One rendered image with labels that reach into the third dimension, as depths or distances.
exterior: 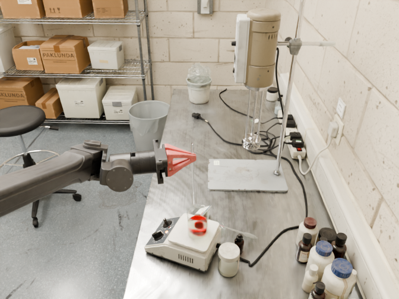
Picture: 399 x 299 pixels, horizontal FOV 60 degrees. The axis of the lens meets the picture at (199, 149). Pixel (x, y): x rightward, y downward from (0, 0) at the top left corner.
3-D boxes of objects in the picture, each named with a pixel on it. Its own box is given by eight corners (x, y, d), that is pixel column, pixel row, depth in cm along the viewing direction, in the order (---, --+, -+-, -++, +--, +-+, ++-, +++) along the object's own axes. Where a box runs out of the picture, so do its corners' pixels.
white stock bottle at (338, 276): (336, 283, 94) (348, 251, 87) (351, 307, 88) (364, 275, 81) (312, 288, 93) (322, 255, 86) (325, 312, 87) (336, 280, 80)
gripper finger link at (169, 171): (192, 135, 86) (155, 139, 84) (198, 151, 80) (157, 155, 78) (192, 157, 89) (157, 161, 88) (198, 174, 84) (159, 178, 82)
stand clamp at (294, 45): (254, 55, 108) (255, 38, 105) (250, 45, 118) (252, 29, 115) (333, 56, 108) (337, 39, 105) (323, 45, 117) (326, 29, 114)
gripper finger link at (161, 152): (193, 139, 84) (155, 143, 83) (199, 156, 78) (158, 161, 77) (193, 162, 88) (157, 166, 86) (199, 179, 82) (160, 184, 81)
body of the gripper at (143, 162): (160, 137, 85) (129, 141, 84) (164, 162, 77) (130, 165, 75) (161, 159, 89) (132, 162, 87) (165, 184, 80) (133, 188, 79)
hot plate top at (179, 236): (166, 241, 97) (165, 239, 96) (183, 213, 106) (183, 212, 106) (205, 254, 93) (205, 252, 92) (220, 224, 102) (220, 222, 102)
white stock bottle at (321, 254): (316, 287, 93) (325, 259, 87) (300, 270, 98) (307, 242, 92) (333, 277, 96) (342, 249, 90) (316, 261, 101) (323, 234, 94)
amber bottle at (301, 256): (292, 255, 102) (297, 232, 97) (303, 251, 104) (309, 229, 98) (300, 266, 99) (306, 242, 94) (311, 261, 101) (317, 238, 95)
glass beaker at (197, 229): (181, 234, 99) (181, 212, 94) (198, 222, 102) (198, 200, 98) (199, 247, 94) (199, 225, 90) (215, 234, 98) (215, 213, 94)
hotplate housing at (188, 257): (143, 253, 103) (141, 235, 99) (164, 224, 113) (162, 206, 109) (213, 277, 96) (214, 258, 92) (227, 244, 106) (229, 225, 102)
